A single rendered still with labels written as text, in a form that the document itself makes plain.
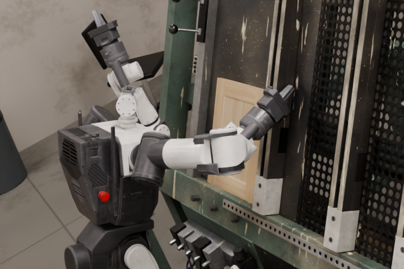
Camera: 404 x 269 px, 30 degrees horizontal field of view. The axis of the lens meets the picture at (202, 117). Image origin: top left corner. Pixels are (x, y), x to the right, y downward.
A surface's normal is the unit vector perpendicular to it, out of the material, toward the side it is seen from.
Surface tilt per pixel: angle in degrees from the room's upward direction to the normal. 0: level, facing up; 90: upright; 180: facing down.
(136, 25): 90
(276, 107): 90
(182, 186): 59
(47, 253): 0
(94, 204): 90
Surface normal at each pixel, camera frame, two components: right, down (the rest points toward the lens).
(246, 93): -0.85, 0.00
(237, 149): 0.65, -0.05
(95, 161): 0.52, 0.19
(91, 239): -0.62, -0.59
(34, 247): -0.35, -0.84
